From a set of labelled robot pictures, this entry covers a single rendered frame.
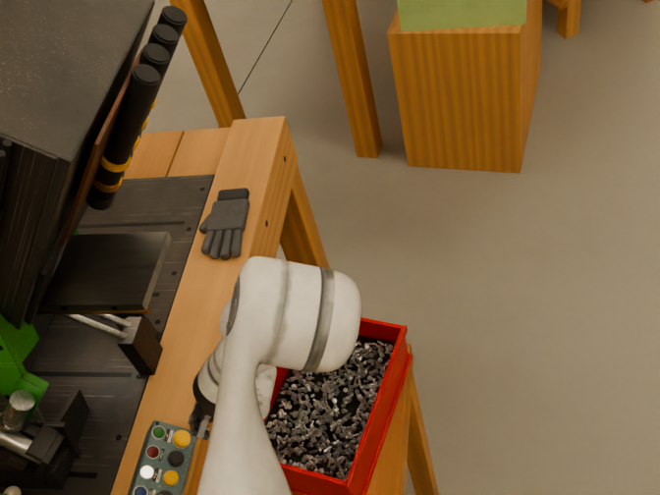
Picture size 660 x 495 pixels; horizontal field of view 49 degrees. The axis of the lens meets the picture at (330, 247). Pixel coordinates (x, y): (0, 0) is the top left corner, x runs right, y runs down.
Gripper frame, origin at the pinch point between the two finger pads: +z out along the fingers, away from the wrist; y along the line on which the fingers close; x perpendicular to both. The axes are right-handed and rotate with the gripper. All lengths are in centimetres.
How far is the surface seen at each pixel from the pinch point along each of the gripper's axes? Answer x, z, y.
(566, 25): 117, 32, -241
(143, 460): -5.1, 10.1, 5.2
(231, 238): -1.1, 12.0, -46.6
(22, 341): -30.0, 5.5, -6.2
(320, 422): 21.2, 0.9, -6.2
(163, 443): -2.8, 10.1, 1.6
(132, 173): -26, 34, -73
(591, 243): 122, 38, -121
